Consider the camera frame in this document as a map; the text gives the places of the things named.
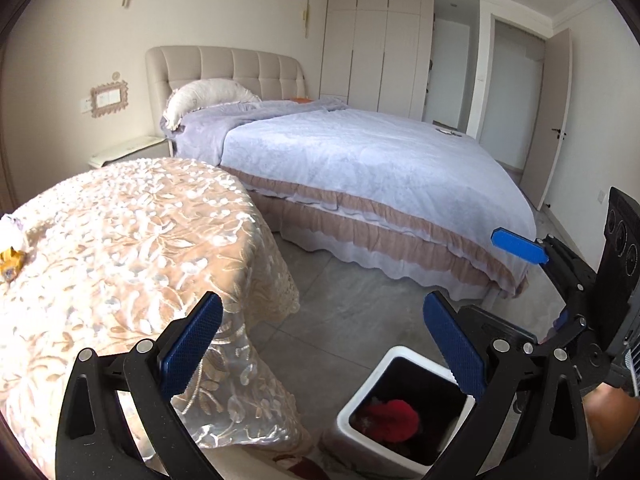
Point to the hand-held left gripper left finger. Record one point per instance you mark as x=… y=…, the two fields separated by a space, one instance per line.
x=192 y=345

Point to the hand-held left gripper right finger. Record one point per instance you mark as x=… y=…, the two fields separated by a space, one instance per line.
x=455 y=345

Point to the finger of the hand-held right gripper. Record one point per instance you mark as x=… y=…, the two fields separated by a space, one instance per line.
x=510 y=327
x=520 y=246

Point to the red fluffy object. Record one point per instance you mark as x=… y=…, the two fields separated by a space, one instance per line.
x=395 y=417

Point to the white trash bin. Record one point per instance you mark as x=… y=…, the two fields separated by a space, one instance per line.
x=365 y=447

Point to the person's right forearm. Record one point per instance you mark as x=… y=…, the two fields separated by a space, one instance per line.
x=607 y=405

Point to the table with lace tablecloth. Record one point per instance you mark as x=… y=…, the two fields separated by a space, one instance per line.
x=125 y=240

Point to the small white flat item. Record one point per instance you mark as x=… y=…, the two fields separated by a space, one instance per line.
x=447 y=131

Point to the beige door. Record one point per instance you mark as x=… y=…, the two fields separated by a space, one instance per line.
x=547 y=110

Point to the pale blue ruffled quilt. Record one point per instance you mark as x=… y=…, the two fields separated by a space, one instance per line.
x=375 y=170

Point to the red floor mat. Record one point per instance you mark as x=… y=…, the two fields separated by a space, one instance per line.
x=305 y=470

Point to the white nightstand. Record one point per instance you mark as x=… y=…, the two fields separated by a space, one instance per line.
x=130 y=150

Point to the white crumpled wrapper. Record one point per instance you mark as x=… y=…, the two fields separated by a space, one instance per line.
x=10 y=230

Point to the beige wardrobe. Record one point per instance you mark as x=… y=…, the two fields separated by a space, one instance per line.
x=370 y=50

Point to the white frilled pillow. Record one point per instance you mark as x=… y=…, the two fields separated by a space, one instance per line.
x=210 y=92

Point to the small orange item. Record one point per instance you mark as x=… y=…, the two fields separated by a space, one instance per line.
x=300 y=99

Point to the bed with beige headboard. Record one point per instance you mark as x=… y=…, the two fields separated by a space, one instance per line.
x=225 y=65

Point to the white wall socket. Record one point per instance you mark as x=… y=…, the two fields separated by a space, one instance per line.
x=600 y=198

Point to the framed wall switch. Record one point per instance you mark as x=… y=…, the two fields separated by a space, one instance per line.
x=107 y=99

